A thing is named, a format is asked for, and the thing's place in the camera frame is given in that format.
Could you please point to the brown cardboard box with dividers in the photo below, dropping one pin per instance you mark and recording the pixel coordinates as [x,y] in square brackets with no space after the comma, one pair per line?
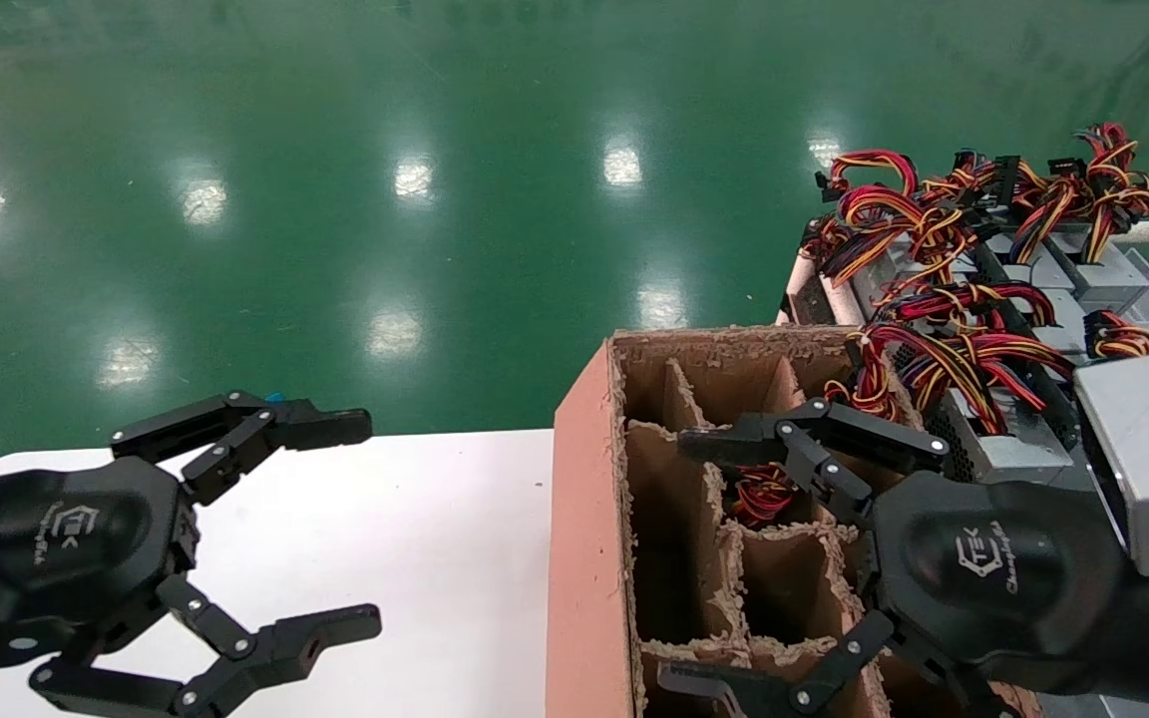
[584,558]

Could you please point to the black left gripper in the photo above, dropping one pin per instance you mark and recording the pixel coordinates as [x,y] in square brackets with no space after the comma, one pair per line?
[66,558]

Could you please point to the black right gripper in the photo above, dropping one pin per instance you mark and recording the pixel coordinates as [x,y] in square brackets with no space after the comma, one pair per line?
[1003,578]

